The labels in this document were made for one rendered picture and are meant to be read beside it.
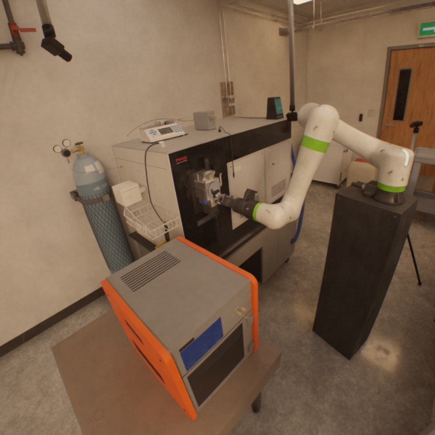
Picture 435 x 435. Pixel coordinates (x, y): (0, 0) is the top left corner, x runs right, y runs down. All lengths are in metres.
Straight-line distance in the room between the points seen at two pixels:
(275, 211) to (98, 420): 1.04
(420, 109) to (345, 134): 3.41
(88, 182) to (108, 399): 1.29
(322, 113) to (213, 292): 0.76
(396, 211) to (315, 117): 0.55
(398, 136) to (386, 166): 3.46
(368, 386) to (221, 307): 1.41
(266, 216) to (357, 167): 2.67
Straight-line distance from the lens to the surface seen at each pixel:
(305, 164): 1.03
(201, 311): 0.69
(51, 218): 2.19
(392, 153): 1.21
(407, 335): 2.27
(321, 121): 1.00
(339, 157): 4.22
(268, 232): 1.88
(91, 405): 1.17
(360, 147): 1.30
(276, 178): 1.92
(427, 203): 3.91
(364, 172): 3.54
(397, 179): 1.24
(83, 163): 1.80
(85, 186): 1.81
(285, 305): 2.17
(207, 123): 1.64
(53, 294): 2.48
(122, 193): 1.37
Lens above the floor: 1.67
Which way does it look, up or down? 27 degrees down
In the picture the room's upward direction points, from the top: 7 degrees counter-clockwise
